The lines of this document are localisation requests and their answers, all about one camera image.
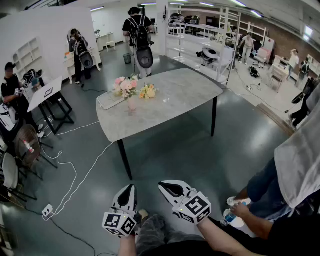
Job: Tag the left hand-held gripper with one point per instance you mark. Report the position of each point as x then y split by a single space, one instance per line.
113 222

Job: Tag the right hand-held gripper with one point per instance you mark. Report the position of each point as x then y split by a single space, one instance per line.
196 205

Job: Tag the pink glass vase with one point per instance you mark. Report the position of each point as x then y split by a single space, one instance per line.
132 103

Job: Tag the pink artificial flowers bouquet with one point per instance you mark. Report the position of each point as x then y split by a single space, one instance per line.
125 86

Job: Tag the person's left forearm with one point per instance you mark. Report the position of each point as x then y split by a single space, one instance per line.
127 246

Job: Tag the person's right forearm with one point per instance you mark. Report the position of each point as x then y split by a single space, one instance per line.
220 237

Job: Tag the person's legs in grey trousers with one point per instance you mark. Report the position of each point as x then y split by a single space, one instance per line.
150 230

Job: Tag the clear plastic water bottle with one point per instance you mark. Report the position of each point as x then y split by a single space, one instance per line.
228 217

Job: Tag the white power strip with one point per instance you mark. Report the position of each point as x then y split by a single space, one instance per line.
47 210
249 87

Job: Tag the grey marble table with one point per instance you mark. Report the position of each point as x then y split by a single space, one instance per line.
175 95

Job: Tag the white rectangular tray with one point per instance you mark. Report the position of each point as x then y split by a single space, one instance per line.
107 103

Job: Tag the yellow artificial flower bunch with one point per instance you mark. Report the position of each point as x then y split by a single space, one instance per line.
147 92

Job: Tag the brown round wicker chair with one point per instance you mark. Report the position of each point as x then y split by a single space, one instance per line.
27 145

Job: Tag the white cushioned chair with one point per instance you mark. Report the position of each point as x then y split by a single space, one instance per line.
10 172

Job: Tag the white metal shelving rack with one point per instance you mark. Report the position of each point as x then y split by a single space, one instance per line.
180 52

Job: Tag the black white round device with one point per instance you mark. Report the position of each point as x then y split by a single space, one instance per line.
192 19
176 17
210 53

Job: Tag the black mesh waste bin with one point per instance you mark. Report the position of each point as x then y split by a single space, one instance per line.
127 58

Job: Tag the black backpack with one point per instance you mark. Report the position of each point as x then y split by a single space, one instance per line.
254 72

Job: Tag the pink office chair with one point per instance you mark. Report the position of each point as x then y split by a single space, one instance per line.
262 56

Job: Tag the small white table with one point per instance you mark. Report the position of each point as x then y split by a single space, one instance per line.
280 67

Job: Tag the white tilted desk black frame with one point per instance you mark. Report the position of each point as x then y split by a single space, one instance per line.
47 92

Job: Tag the white arched wall shelf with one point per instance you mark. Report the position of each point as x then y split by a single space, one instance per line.
27 57

